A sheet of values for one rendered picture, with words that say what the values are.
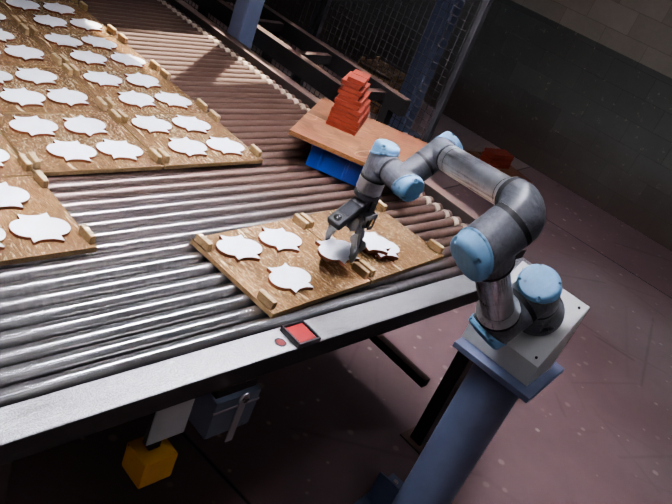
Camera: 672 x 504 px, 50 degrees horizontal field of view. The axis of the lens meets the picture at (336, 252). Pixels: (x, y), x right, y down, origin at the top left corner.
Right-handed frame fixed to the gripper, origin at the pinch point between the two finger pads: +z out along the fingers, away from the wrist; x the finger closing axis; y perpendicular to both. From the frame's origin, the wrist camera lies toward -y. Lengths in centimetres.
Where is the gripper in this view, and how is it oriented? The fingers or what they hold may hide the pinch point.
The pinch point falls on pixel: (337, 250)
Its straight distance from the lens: 208.4
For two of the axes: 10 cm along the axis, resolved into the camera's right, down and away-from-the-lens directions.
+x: -7.0, -5.6, 4.4
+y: 6.3, -1.7, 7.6
